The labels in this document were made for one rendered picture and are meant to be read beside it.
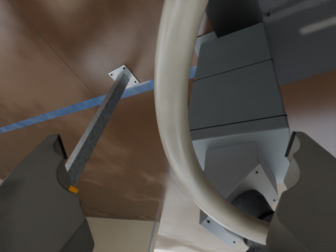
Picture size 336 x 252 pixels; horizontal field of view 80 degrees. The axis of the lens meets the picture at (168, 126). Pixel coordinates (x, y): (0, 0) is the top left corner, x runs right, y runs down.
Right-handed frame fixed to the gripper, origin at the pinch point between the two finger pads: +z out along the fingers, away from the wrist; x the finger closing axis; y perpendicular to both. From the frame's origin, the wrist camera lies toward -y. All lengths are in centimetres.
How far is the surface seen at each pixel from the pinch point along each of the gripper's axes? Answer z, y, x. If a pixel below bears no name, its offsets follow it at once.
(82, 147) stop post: 89, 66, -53
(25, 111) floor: 211, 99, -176
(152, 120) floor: 176, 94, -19
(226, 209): 5.2, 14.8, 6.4
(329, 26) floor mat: 117, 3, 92
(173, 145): 4.6, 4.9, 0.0
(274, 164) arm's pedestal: 54, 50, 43
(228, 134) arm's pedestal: 54, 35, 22
